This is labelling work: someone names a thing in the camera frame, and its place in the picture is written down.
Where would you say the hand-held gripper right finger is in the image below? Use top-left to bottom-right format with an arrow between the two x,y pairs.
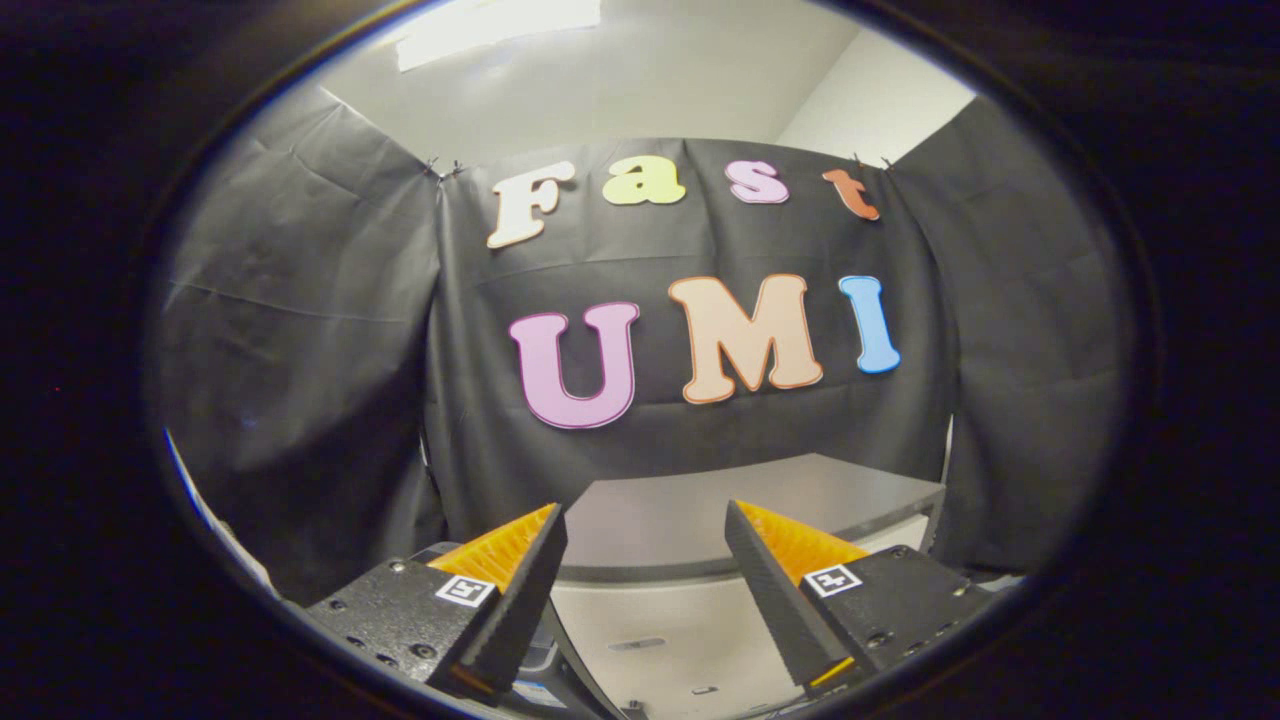
725,499 -> 992,690

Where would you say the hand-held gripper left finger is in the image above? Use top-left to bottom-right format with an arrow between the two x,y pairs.
305,502 -> 569,697

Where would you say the black backdrop cloth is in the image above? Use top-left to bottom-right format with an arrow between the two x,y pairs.
150,85 -> 1126,606

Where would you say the beige cabinet with dark frame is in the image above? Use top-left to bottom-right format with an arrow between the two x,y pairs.
548,452 -> 948,720

